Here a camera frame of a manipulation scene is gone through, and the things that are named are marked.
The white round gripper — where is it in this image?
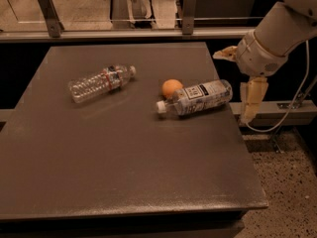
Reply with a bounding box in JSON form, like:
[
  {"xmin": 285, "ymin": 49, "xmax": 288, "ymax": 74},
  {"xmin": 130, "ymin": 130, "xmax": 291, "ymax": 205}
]
[{"xmin": 212, "ymin": 30, "xmax": 288, "ymax": 124}]

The blue labelled plastic bottle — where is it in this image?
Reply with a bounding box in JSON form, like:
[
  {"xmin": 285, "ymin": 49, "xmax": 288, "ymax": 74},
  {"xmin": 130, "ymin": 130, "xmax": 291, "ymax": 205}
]
[{"xmin": 156, "ymin": 79, "xmax": 233, "ymax": 116}]

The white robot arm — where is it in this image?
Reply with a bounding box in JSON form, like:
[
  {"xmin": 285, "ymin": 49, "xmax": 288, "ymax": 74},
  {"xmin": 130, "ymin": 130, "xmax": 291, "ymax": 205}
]
[{"xmin": 213, "ymin": 0, "xmax": 317, "ymax": 124}]

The clear crushed plastic bottle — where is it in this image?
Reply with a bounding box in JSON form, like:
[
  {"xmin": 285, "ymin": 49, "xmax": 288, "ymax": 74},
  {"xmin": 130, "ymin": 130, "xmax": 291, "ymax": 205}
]
[{"xmin": 68, "ymin": 64, "xmax": 137, "ymax": 103}]

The orange fruit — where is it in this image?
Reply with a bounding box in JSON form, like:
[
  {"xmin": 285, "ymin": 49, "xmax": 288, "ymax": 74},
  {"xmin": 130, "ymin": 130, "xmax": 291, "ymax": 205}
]
[{"xmin": 161, "ymin": 79, "xmax": 183, "ymax": 98}]

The metal window ledge rail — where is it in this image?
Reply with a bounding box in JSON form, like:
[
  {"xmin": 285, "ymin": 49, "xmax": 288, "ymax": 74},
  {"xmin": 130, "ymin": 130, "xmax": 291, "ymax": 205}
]
[{"xmin": 0, "ymin": 27, "xmax": 253, "ymax": 43}]

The white cable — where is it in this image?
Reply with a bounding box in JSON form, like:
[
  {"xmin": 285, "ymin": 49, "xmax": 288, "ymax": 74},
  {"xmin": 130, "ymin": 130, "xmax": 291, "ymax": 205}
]
[{"xmin": 245, "ymin": 39, "xmax": 317, "ymax": 134}]

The right metal railing bracket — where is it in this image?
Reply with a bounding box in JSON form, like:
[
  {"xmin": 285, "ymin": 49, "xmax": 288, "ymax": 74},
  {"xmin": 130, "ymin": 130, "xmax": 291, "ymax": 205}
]
[{"xmin": 182, "ymin": 0, "xmax": 196, "ymax": 35}]

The metal railing bracket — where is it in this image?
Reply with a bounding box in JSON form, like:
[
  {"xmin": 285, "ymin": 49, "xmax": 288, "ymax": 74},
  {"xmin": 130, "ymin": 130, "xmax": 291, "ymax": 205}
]
[
  {"xmin": 38, "ymin": 0, "xmax": 64, "ymax": 38},
  {"xmin": 182, "ymin": 0, "xmax": 196, "ymax": 35}
]

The left metal railing bracket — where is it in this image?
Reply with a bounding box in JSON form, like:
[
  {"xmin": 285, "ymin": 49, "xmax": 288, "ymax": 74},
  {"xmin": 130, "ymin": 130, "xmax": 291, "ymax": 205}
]
[{"xmin": 38, "ymin": 0, "xmax": 64, "ymax": 38}]

